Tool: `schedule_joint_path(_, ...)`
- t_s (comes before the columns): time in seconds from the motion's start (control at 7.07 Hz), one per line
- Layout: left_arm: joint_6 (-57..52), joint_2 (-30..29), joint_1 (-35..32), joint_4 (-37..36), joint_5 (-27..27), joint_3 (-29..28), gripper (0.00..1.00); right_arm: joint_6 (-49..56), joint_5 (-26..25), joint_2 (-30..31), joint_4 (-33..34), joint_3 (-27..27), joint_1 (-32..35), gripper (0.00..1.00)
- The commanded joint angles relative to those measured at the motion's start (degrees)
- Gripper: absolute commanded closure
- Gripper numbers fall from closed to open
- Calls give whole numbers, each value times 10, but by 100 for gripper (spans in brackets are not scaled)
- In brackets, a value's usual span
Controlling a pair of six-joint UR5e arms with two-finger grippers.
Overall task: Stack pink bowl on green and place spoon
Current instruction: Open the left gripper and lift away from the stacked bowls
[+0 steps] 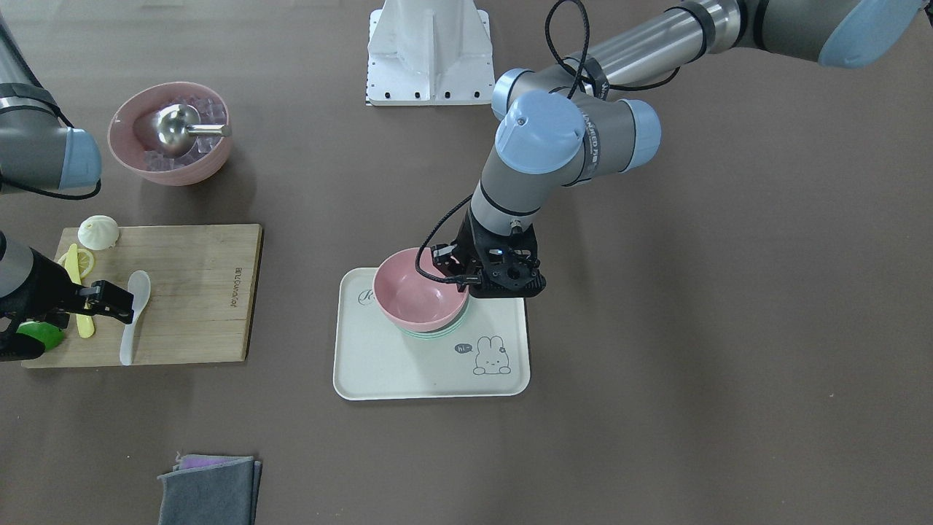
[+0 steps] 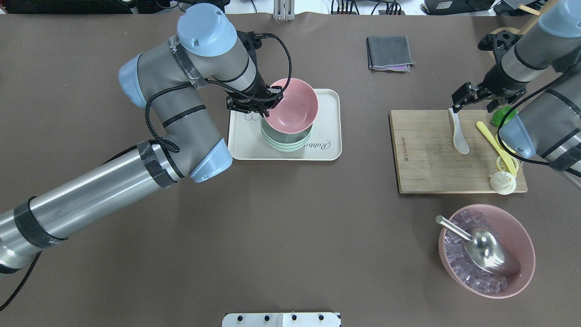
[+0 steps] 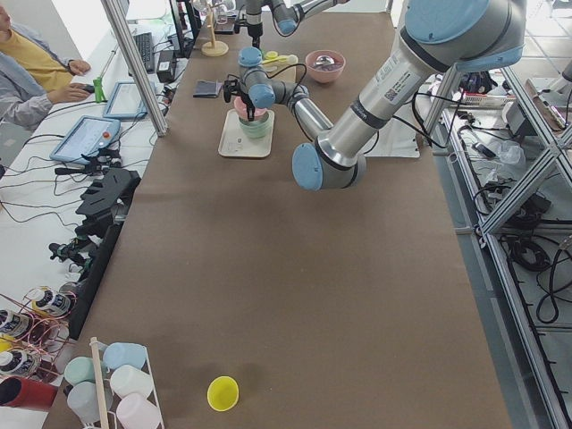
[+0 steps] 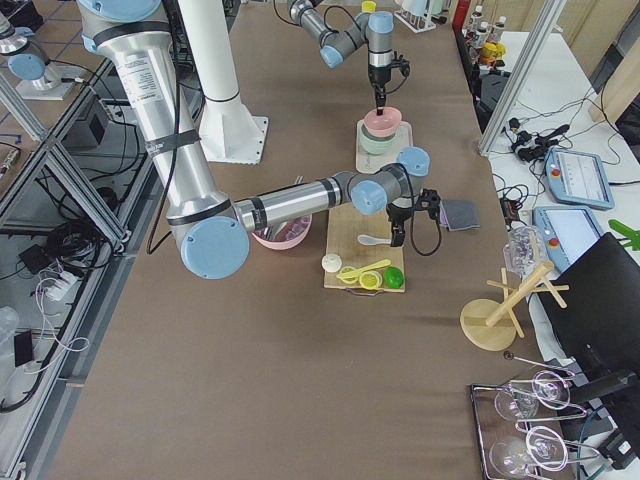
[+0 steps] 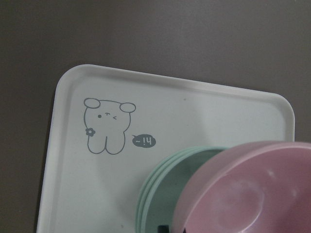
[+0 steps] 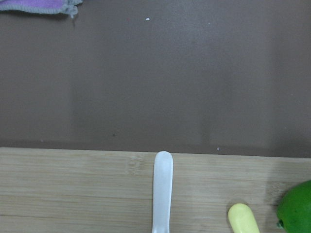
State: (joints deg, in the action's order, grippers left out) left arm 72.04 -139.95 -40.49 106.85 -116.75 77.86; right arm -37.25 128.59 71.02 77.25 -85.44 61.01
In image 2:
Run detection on green lime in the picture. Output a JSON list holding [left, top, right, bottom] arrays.
[[490, 106, 519, 128]]

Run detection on white ceramic spoon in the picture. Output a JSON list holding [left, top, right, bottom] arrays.
[[448, 108, 470, 154]]

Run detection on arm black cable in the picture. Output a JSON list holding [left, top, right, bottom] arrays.
[[0, 33, 292, 312], [497, 64, 581, 178]]

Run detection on small pink bowl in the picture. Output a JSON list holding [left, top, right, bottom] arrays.
[[266, 77, 318, 134]]

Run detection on bamboo cutting board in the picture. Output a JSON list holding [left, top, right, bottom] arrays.
[[389, 109, 528, 194]]

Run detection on gray folded cloth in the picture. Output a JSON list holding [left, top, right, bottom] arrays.
[[366, 35, 415, 72]]

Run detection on metal ice scoop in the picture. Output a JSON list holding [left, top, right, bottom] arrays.
[[434, 215, 521, 277]]

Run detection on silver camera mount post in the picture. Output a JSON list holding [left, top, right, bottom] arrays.
[[273, 0, 295, 21]]

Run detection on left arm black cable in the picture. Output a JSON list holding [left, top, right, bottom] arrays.
[[0, 33, 292, 312]]

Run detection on white steamed bun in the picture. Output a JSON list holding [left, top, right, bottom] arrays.
[[489, 170, 517, 195]]

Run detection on lower green bowls stack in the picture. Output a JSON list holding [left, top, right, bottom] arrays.
[[260, 118, 313, 152]]

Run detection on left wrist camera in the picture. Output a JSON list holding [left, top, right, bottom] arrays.
[[236, 30, 263, 65]]

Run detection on yellow plastic knife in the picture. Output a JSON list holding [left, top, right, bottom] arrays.
[[475, 121, 517, 177]]

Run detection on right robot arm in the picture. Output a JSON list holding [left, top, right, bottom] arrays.
[[452, 0, 581, 188]]

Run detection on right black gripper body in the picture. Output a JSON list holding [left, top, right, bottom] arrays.
[[479, 66, 528, 105]]

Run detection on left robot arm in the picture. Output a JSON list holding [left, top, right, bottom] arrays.
[[1, 2, 286, 274]]

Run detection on cream rabbit tray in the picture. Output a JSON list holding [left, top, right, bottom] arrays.
[[227, 89, 342, 161]]

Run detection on large pink bowl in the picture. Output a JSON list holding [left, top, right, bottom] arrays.
[[438, 203, 536, 299]]

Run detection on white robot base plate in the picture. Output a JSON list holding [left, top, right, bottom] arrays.
[[222, 312, 342, 327]]

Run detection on lower lemon slice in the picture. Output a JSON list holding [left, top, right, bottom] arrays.
[[495, 156, 520, 176]]

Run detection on clear ice cubes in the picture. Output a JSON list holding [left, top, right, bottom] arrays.
[[444, 209, 511, 295]]

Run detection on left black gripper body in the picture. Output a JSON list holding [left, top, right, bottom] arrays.
[[231, 73, 275, 107]]

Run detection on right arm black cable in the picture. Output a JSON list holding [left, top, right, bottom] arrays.
[[497, 64, 581, 178]]

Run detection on wooden mug stand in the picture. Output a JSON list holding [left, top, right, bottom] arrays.
[[490, 0, 559, 35]]

